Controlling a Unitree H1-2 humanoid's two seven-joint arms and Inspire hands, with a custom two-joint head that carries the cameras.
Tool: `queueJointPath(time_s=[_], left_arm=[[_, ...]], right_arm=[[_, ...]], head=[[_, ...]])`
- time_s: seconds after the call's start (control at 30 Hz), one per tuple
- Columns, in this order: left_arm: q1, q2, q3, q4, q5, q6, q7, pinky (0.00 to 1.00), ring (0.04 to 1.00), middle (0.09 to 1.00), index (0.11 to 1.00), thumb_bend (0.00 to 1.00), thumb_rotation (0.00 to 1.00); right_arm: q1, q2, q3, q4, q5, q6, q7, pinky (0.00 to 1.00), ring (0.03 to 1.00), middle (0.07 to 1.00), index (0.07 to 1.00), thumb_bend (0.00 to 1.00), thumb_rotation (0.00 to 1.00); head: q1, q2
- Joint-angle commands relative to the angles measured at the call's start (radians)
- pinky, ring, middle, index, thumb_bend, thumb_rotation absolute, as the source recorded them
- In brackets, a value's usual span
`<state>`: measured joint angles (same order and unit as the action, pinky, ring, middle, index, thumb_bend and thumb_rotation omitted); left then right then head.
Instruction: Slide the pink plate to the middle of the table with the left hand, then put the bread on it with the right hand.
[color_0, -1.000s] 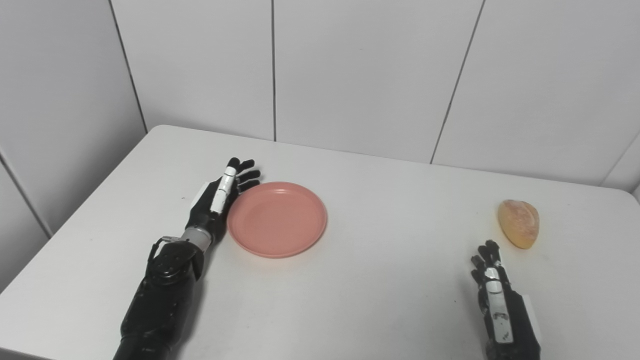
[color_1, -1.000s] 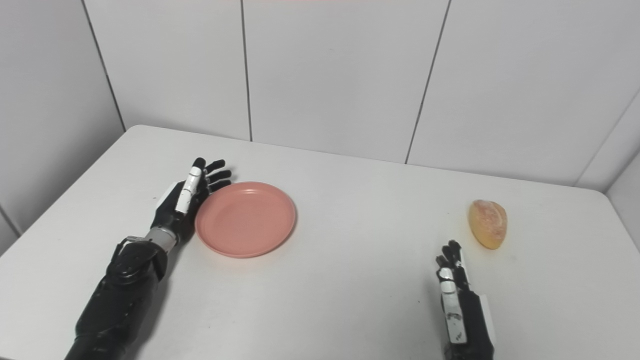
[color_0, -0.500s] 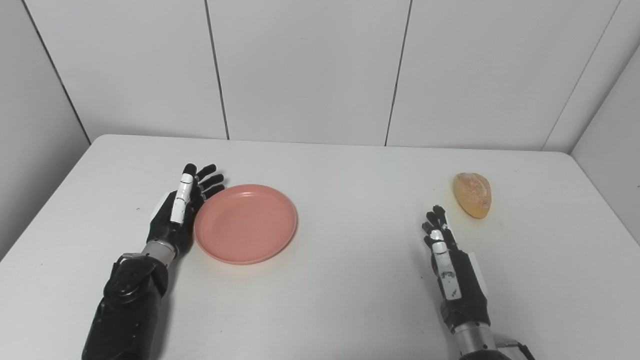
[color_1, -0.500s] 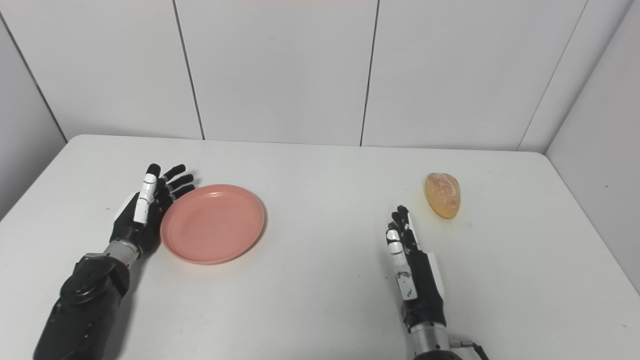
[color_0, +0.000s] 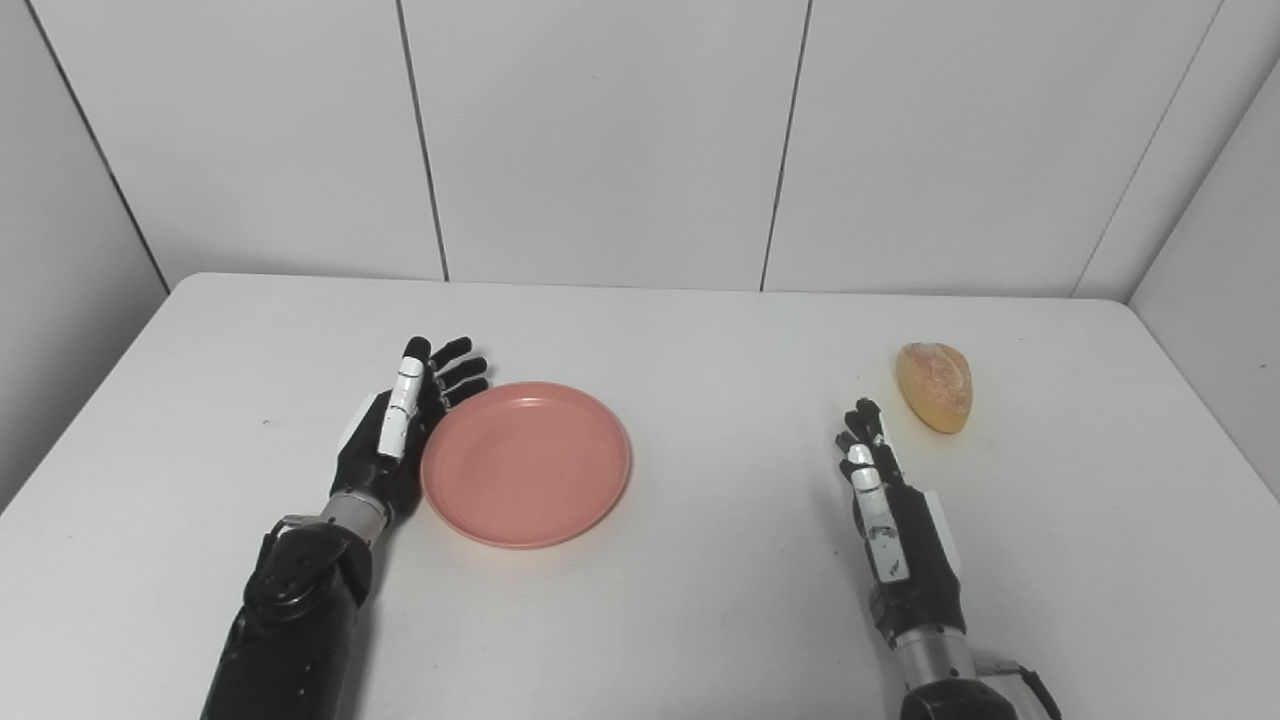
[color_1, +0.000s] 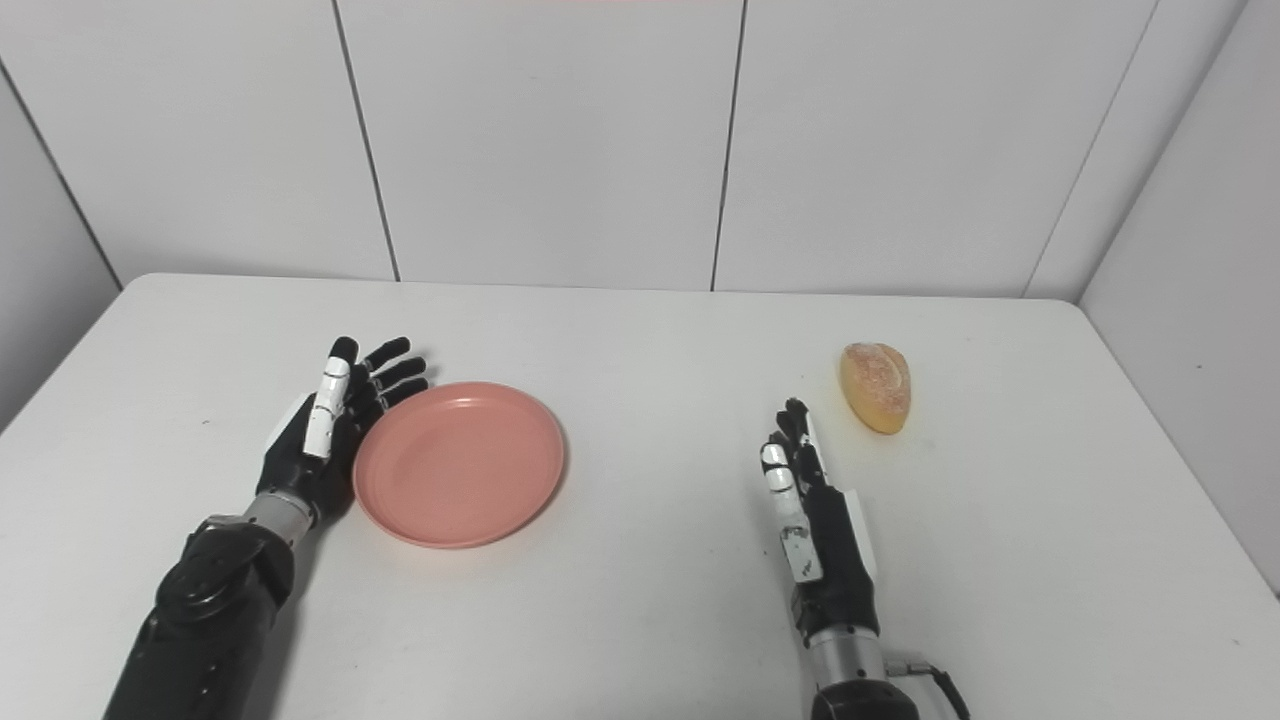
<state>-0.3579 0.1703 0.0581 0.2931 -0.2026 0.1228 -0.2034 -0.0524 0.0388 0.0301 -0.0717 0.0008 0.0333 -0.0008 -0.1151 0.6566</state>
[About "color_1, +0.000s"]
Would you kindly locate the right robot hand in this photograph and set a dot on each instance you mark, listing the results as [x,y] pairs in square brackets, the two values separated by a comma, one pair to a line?
[825,540]

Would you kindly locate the pink plate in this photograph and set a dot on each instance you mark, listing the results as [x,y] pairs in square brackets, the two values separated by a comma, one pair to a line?
[460,465]

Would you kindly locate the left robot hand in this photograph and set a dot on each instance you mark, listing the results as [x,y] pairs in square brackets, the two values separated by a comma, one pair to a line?
[315,440]

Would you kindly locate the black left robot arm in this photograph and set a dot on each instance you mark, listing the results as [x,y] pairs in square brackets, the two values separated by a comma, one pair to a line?
[215,610]

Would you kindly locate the bread roll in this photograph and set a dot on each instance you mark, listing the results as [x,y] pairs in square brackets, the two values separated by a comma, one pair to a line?
[877,386]

